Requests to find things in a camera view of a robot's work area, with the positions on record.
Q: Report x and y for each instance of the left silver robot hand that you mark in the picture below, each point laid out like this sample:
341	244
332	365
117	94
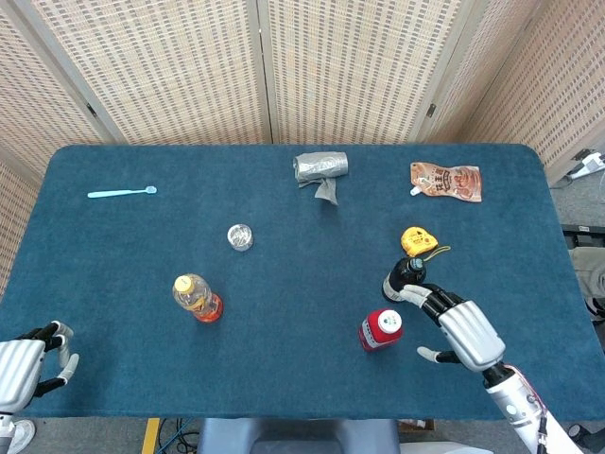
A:
19	364

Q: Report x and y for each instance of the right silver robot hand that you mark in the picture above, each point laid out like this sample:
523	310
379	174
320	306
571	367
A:
470	333

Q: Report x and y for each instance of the dark tea bottle black cap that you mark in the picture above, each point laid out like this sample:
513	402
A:
406	272

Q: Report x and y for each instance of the yellow cap iced tea bottle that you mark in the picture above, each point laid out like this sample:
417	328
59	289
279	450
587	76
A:
194	295

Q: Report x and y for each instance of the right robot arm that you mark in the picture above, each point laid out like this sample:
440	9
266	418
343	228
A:
515	402

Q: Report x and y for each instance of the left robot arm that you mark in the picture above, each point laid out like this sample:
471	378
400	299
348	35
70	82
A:
14	435

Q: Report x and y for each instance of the red bottle with white cap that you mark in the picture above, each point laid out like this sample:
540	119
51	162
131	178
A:
378	328

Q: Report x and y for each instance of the yellow tape measure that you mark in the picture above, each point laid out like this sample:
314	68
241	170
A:
416	241

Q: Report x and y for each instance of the beige cloth bundle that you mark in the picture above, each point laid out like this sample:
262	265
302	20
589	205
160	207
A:
588	269

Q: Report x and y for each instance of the blue table cloth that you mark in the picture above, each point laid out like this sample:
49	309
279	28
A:
283	307

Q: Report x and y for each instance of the light blue toothbrush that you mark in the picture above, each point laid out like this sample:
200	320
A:
118	193

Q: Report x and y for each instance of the grey robot torso base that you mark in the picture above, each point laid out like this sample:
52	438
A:
293	437

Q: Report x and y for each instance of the grey bag roll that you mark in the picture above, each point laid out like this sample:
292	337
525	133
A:
321	165

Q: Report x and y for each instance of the black screen hinge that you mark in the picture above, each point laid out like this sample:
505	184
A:
91	111
431	111

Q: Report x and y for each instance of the clear round plastic container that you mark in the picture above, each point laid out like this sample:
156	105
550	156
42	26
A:
240	237

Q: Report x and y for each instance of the woven folding screen panel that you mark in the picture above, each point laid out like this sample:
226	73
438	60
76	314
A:
28	109
165	71
359	71
558	71

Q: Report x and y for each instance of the black metal frame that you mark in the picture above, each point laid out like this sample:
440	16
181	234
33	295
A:
583	234

